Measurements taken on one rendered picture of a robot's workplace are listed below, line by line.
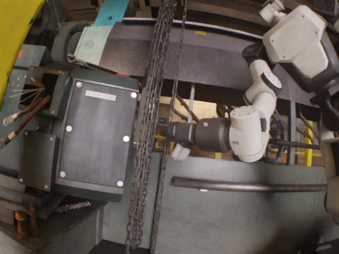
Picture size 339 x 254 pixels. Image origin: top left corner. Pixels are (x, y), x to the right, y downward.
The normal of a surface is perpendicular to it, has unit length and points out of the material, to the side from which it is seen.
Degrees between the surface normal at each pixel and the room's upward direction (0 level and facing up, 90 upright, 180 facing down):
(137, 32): 78
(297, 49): 113
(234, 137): 130
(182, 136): 90
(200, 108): 90
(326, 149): 90
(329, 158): 90
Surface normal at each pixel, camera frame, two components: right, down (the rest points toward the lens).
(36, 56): 0.32, -0.11
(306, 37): -0.76, 0.21
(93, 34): 0.00, -0.15
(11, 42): 0.99, 0.13
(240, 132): -0.59, 0.47
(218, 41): 0.02, -0.36
